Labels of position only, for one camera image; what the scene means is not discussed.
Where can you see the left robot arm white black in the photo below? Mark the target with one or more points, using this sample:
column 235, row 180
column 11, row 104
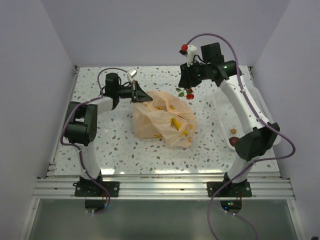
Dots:
column 81, row 120

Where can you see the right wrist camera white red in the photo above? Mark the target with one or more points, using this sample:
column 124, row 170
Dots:
column 189, row 51

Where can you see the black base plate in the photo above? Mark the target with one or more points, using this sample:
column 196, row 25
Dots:
column 90, row 189
column 232, row 190

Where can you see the fake red cherries with leaves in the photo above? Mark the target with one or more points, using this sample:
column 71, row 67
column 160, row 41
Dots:
column 185, row 93

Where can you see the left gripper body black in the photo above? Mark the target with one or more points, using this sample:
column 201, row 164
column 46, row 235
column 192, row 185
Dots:
column 125, row 92

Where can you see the aluminium rail frame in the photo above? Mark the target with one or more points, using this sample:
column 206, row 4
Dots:
column 149, row 169

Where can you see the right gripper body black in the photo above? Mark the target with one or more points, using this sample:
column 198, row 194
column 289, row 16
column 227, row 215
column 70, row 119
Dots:
column 201, row 72

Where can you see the small brown fake nut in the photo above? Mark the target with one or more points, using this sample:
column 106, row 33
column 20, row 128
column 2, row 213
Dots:
column 233, row 131

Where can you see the fake yellow banana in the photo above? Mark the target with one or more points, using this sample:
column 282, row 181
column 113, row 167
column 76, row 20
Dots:
column 178, row 125

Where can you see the fake dark purple plum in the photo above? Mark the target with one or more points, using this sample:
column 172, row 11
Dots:
column 233, row 140

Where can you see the white plastic tray basket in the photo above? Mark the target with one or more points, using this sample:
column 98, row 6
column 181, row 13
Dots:
column 234, row 112

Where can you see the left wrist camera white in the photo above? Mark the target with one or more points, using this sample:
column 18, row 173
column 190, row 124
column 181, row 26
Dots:
column 131, row 74

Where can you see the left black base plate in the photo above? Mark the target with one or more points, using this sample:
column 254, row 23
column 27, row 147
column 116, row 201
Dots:
column 90, row 189

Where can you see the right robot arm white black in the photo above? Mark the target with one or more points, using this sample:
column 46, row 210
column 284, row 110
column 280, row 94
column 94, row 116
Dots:
column 259, row 133

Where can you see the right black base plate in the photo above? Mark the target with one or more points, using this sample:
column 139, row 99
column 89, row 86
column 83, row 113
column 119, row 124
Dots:
column 232, row 190

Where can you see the orange translucent plastic bag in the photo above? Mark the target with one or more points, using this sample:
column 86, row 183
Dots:
column 151, row 120

